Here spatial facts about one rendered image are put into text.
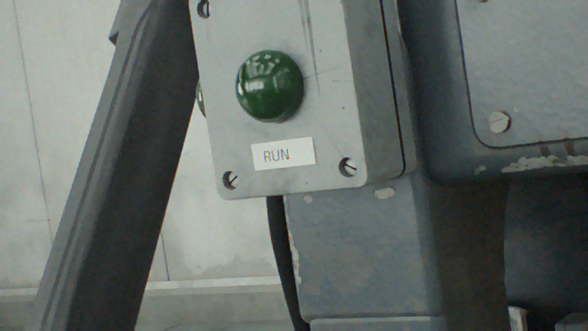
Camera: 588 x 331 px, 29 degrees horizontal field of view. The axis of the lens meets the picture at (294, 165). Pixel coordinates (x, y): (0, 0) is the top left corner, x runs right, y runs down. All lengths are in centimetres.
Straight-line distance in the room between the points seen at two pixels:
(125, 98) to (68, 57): 703
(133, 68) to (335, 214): 27
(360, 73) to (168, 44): 32
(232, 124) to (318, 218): 7
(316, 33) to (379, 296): 13
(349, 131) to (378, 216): 6
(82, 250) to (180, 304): 668
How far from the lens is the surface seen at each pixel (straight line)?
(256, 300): 698
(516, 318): 68
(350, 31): 45
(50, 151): 795
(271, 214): 54
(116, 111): 72
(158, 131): 72
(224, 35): 48
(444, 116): 48
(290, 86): 45
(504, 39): 47
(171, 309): 740
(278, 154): 46
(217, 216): 709
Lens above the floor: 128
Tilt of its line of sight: 3 degrees down
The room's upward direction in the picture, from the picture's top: 8 degrees counter-clockwise
